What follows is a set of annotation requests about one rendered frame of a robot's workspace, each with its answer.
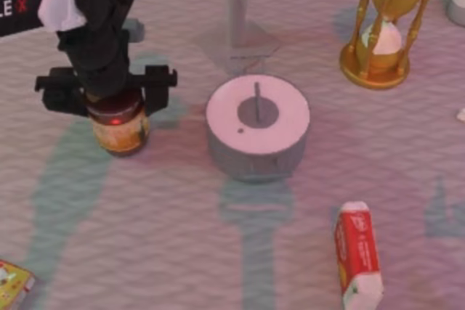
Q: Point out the jar with dark lid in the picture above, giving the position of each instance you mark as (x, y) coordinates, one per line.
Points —
(120, 128)

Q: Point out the small gray block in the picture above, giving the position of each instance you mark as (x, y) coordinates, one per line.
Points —
(133, 30)

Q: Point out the gray metal stand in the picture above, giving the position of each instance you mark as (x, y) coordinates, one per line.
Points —
(239, 27)

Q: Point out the yellow printed box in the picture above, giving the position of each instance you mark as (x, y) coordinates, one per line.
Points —
(12, 284)

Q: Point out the golden hourglass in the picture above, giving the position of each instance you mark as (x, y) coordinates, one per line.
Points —
(385, 34)

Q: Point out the red and white carton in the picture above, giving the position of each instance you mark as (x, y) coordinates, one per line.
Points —
(359, 255)

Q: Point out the white round pedestal with pin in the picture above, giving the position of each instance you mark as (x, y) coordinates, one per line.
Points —
(254, 132)

